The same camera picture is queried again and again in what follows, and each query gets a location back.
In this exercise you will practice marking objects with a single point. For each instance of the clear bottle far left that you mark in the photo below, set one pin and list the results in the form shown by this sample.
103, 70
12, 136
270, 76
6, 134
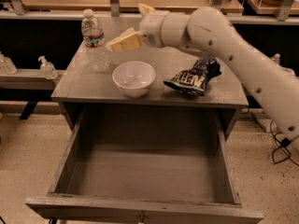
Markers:
7, 66

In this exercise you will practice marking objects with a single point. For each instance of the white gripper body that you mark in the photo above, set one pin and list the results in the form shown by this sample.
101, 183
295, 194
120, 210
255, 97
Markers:
151, 27

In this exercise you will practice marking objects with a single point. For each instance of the clear plastic water bottle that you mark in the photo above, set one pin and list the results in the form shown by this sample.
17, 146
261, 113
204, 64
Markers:
94, 41

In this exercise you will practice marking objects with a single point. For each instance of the white power strip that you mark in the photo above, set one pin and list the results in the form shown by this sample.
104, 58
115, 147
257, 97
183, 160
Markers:
264, 121

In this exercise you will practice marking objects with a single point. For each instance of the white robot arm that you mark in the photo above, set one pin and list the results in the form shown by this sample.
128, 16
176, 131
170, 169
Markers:
208, 30

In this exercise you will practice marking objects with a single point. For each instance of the wooden background table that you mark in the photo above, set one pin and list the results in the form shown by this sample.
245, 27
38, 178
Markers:
104, 5

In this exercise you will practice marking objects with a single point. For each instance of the small background water bottle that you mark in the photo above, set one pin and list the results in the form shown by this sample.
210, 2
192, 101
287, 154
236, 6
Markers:
277, 59

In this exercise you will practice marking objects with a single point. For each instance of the white bowl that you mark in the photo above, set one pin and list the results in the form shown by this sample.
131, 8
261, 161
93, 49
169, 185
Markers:
134, 79

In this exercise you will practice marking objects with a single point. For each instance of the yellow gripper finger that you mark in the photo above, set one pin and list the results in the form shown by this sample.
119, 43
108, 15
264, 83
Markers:
128, 40
145, 9

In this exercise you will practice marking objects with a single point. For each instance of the open grey top drawer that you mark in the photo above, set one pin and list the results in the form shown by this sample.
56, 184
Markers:
155, 169

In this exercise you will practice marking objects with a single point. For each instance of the low grey bench left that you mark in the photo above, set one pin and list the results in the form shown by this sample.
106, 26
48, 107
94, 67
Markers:
28, 85

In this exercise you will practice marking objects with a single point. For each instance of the grey wooden cabinet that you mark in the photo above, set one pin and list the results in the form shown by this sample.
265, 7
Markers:
80, 84

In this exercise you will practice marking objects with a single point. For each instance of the dark blue chip bag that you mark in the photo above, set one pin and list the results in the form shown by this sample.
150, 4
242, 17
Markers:
194, 81

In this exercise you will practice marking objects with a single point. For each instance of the clear sanitizer pump bottle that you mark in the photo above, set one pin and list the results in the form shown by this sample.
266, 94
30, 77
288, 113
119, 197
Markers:
47, 68

